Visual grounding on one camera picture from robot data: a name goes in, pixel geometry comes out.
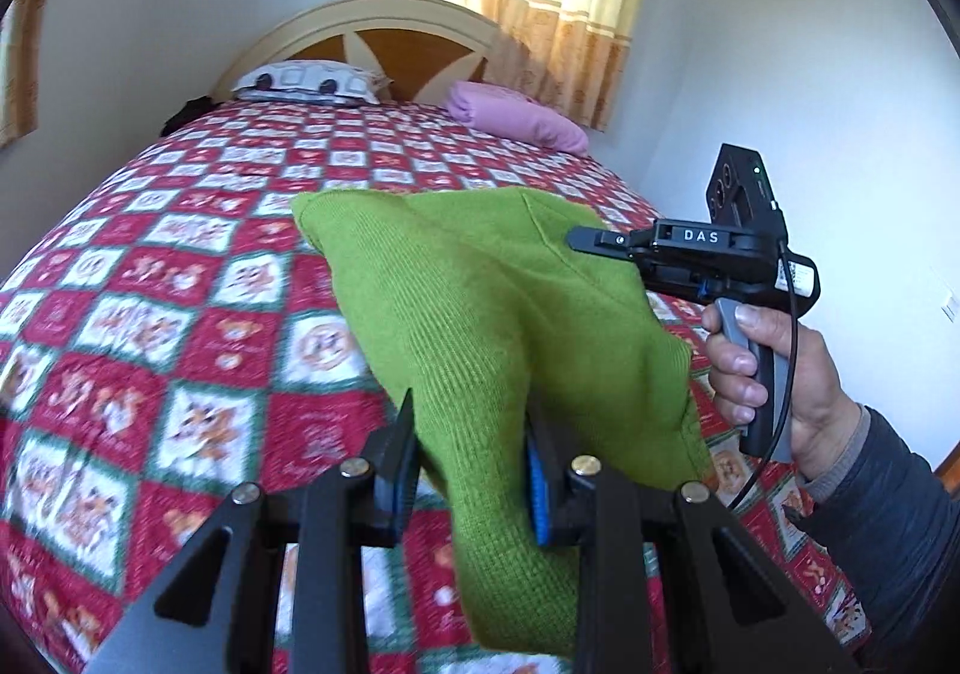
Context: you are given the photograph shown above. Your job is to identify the green orange striped knit sweater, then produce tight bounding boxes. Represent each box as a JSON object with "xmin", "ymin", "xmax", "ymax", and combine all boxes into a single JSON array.
[{"xmin": 291, "ymin": 188, "xmax": 713, "ymax": 656}]

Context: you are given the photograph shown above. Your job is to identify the dark grey sleeve forearm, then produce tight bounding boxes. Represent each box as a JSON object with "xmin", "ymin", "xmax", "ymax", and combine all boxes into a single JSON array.
[{"xmin": 794, "ymin": 408, "xmax": 958, "ymax": 672}]

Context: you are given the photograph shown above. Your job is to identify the person's right hand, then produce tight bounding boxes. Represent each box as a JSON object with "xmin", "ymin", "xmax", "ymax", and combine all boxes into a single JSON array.
[{"xmin": 701, "ymin": 305, "xmax": 861, "ymax": 481}]

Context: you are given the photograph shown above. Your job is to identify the red patchwork teddy bedspread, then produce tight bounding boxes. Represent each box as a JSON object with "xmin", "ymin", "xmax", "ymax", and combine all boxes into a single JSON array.
[{"xmin": 0, "ymin": 98, "xmax": 875, "ymax": 674}]

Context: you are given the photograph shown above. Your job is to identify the pink pillow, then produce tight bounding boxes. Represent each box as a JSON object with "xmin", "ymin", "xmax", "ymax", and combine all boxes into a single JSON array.
[{"xmin": 446, "ymin": 80, "xmax": 589, "ymax": 155}]

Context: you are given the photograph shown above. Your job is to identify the cream and wood headboard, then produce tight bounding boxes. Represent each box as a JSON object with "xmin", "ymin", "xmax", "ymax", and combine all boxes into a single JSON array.
[{"xmin": 210, "ymin": 0, "xmax": 500, "ymax": 107}]

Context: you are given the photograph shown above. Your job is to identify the white patterned pillow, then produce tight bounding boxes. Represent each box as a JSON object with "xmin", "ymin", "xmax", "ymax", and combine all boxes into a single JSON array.
[{"xmin": 231, "ymin": 59, "xmax": 391, "ymax": 107}]

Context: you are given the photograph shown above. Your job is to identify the dark object beside bed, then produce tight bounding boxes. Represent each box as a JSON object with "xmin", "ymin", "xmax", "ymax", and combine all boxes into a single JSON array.
[{"xmin": 160, "ymin": 95, "xmax": 220, "ymax": 137}]

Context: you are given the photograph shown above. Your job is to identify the yellow curtain at left window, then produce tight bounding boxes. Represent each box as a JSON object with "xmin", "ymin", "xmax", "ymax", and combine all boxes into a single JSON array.
[{"xmin": 2, "ymin": 0, "xmax": 47, "ymax": 147}]

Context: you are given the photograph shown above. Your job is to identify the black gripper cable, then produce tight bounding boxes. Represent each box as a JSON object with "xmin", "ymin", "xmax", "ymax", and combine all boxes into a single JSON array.
[{"xmin": 722, "ymin": 236, "xmax": 802, "ymax": 513}]

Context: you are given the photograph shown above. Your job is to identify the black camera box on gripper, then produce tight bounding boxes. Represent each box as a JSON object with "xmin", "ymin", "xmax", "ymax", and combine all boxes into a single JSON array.
[{"xmin": 706, "ymin": 142, "xmax": 788, "ymax": 242}]

